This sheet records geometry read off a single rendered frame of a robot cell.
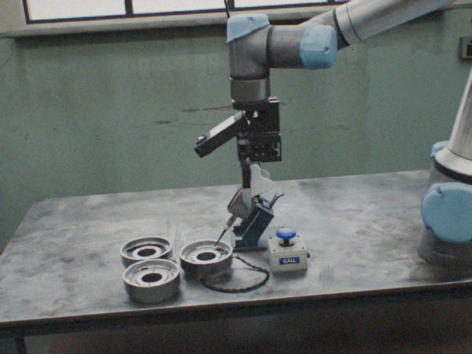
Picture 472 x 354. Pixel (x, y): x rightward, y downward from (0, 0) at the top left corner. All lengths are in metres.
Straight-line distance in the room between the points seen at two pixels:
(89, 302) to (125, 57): 1.71
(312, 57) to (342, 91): 1.78
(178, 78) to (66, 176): 0.69
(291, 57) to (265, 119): 0.14
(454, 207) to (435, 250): 0.22
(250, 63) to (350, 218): 0.51
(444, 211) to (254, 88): 0.39
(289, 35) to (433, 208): 0.38
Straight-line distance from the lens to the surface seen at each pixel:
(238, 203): 1.22
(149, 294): 1.14
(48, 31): 2.71
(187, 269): 1.22
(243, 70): 1.12
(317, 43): 1.08
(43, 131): 2.89
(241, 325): 1.53
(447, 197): 1.07
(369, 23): 1.18
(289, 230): 1.23
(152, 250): 1.30
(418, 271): 1.25
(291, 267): 1.23
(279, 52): 1.10
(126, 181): 2.91
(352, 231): 1.40
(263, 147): 1.17
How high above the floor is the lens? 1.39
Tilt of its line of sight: 20 degrees down
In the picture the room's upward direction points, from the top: 3 degrees counter-clockwise
